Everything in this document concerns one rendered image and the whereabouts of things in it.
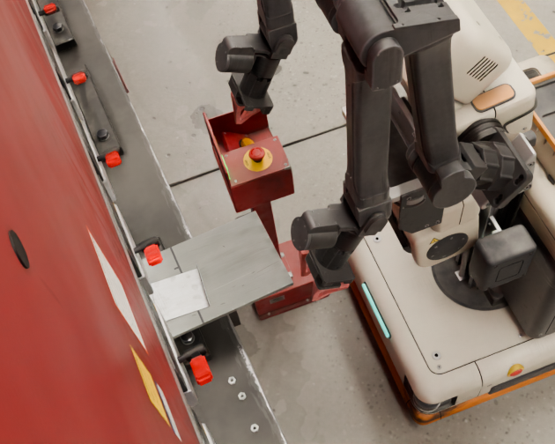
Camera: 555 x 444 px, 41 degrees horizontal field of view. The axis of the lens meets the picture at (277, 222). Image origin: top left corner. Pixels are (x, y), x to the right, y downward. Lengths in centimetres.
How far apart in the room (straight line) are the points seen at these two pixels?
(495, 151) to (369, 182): 25
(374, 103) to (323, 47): 216
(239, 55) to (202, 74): 165
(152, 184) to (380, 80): 91
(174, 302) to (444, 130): 60
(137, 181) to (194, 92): 136
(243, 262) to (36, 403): 118
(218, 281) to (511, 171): 57
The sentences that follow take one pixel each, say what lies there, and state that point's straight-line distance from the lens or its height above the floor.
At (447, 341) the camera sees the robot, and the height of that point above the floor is 28.
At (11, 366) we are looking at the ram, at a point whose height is 203.
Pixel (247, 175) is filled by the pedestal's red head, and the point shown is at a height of 78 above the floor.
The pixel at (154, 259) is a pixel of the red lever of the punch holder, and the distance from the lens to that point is 110.
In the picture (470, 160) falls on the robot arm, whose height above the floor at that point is 126.
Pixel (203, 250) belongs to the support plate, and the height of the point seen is 100.
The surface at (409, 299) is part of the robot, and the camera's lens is 218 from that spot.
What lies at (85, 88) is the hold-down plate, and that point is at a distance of 192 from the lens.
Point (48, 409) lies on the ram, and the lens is 27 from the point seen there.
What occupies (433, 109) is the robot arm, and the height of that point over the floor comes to 143.
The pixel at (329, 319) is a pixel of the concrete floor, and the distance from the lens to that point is 245.
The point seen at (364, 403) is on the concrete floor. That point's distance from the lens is 235.
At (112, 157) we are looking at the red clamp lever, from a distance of 122.
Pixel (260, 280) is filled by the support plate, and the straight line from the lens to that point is 140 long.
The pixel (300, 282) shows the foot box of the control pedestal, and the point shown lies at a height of 12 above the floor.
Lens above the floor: 224
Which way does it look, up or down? 58 degrees down
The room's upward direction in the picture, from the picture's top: 10 degrees counter-clockwise
